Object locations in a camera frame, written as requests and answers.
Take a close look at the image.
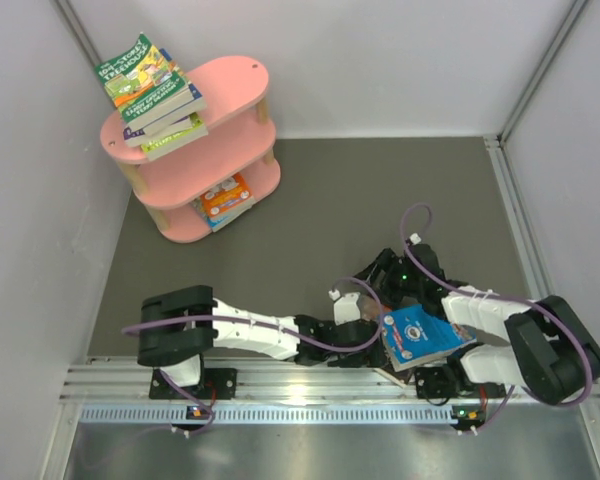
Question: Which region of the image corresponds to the green 104-Storey Treehouse book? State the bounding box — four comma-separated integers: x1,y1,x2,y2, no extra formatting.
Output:
95,33,191,130

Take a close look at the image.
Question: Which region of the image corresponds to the light blue maze activity book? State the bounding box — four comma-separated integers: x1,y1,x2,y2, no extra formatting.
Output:
191,199,253,232

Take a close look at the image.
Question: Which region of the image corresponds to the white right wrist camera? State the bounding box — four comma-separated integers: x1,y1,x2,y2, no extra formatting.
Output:
409,233,422,246

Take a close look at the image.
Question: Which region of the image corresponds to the blue 91-Storey Treehouse book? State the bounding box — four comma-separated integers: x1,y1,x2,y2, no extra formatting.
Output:
157,48,207,135

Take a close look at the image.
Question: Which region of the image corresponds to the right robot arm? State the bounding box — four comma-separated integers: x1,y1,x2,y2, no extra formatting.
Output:
356,244,600,405

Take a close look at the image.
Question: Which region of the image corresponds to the purple 52-Storey Treehouse book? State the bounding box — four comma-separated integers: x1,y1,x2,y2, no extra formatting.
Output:
123,117,192,147

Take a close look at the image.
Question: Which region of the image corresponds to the pink three-tier shelf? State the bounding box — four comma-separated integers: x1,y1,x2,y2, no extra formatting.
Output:
100,55,281,243

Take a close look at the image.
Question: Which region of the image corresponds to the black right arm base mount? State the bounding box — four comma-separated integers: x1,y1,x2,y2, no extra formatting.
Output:
414,365,505,405

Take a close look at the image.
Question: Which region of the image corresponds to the blue cartoon paperback book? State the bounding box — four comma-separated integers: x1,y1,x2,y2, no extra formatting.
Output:
382,305,476,372

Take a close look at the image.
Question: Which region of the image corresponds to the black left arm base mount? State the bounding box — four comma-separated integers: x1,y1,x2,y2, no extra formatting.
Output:
148,368,238,400

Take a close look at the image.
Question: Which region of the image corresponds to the orange paperback book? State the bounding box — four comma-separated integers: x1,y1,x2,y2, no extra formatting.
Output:
199,173,255,218

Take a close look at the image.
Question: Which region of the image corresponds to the dark Tale of Two Cities book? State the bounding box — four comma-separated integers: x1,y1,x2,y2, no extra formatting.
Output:
357,294,416,387

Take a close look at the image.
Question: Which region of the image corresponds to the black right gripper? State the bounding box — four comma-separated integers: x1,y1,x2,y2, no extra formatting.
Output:
352,250,424,310

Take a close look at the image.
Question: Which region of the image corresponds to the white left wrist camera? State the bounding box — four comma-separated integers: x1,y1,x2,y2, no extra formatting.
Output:
328,289,362,325

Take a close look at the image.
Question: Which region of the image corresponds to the lime 65-Storey Treehouse book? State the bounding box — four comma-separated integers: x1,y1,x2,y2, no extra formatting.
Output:
140,113,208,161

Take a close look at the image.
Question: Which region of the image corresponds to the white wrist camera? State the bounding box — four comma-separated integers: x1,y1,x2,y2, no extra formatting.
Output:
409,233,422,246
328,289,362,325

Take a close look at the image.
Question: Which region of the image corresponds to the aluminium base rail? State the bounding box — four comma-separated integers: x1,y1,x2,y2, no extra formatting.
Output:
59,355,600,426

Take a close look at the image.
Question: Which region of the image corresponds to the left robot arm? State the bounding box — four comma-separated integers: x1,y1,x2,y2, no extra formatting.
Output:
127,285,388,397

